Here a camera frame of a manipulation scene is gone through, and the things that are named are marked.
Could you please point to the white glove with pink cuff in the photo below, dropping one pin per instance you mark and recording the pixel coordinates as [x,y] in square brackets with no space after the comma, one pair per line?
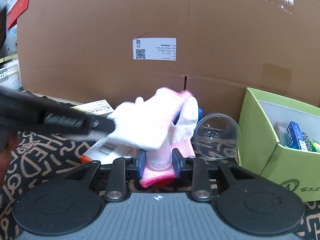
[172,100]

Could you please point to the pink mesh cloth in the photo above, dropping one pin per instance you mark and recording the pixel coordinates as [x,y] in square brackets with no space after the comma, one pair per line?
[156,177]

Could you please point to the small translucent plastic cup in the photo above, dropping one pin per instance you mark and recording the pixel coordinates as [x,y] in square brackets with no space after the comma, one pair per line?
[159,163]

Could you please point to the large labelled cardboard box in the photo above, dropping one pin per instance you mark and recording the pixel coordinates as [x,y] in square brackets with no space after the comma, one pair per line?
[175,17]

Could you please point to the light green shoe box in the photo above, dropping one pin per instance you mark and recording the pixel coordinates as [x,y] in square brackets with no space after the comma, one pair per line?
[282,170]

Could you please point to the white and orange box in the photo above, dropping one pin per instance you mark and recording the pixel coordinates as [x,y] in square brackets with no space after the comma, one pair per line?
[110,151]

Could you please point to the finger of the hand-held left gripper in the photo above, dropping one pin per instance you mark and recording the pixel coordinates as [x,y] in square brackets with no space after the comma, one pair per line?
[62,120]

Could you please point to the clear plastic cup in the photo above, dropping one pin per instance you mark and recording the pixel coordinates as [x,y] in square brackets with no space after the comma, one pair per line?
[217,132]

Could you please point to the steel wool scrubber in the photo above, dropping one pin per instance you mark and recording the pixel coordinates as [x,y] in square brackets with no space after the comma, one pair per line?
[305,141]

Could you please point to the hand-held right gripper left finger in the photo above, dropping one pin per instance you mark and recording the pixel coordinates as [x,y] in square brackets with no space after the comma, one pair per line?
[141,163]

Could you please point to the tall blue box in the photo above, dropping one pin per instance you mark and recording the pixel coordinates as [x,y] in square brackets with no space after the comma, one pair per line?
[295,135]

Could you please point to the small blue object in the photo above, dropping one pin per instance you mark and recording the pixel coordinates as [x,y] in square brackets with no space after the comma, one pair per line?
[200,113]

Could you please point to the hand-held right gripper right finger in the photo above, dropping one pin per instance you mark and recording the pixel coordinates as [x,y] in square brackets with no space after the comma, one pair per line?
[178,162]

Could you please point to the red wall calendar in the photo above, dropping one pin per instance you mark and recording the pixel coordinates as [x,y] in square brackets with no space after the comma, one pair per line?
[20,7]

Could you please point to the black letter-patterned mat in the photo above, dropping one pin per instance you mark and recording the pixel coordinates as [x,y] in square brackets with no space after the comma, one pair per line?
[37,165]

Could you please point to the white shipping label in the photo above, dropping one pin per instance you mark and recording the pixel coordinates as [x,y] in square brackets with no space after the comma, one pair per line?
[155,49]

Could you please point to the white perforated metal rack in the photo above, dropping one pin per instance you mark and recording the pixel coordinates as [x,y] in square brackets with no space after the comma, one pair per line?
[10,72]

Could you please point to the yellow and white box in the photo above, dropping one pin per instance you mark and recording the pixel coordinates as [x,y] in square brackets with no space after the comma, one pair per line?
[95,107]

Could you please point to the white knit glove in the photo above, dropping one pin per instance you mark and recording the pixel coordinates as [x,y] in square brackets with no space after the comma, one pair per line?
[140,127]

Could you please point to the green snack packet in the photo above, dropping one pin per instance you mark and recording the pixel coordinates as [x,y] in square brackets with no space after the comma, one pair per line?
[315,145]

